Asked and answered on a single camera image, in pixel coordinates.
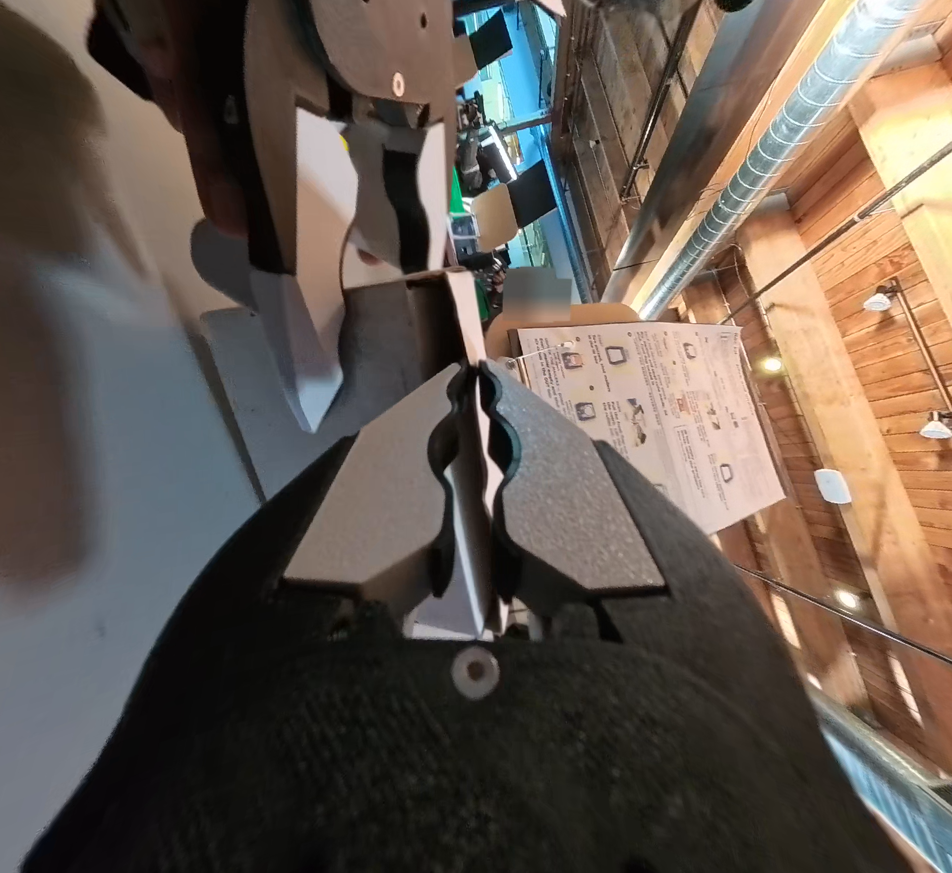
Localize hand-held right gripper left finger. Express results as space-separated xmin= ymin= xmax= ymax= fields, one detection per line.
xmin=283 ymin=361 xmax=470 ymax=600

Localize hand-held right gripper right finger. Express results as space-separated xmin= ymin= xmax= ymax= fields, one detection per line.
xmin=478 ymin=360 xmax=666 ymax=602

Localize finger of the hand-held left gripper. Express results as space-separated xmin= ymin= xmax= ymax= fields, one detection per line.
xmin=342 ymin=122 xmax=453 ymax=278
xmin=190 ymin=107 xmax=363 ymax=434

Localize white cardboard mailer box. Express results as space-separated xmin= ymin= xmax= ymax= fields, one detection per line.
xmin=199 ymin=269 xmax=516 ymax=642

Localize grey desk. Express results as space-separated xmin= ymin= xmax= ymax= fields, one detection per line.
xmin=0 ymin=0 xmax=358 ymax=873

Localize person's left hand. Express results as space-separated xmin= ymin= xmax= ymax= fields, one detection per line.
xmin=93 ymin=0 xmax=257 ymax=242

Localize cardboard sign on stand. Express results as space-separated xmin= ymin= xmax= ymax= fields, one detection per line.
xmin=471 ymin=163 xmax=557 ymax=251

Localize printed instruction sheet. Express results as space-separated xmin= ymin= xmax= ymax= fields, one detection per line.
xmin=517 ymin=321 xmax=788 ymax=535

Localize white stand with wooden board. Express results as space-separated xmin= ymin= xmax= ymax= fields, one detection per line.
xmin=483 ymin=302 xmax=791 ymax=538

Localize silver ventilation duct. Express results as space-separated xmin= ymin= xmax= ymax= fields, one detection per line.
xmin=610 ymin=0 xmax=875 ymax=279
xmin=636 ymin=0 xmax=952 ymax=320

